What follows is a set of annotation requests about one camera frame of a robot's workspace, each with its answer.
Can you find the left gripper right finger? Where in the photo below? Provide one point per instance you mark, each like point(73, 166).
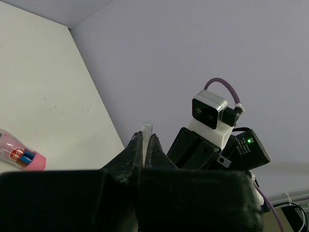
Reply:
point(174, 200)

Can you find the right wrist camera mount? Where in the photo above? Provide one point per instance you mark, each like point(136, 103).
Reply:
point(212, 119)

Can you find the pink cap bottle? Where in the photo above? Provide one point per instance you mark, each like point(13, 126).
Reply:
point(16, 153)

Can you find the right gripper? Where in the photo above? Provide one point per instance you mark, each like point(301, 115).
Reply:
point(242, 152)

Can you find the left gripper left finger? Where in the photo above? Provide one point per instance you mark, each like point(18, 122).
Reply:
point(100, 200)

